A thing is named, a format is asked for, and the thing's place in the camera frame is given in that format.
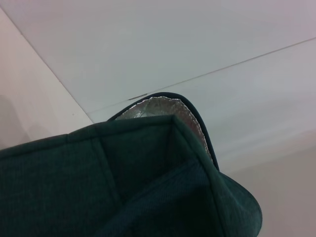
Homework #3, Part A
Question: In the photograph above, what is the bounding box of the dark teal insulated lunch bag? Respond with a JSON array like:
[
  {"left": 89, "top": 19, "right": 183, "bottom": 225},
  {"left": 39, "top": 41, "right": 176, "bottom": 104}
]
[{"left": 0, "top": 92, "right": 263, "bottom": 237}]

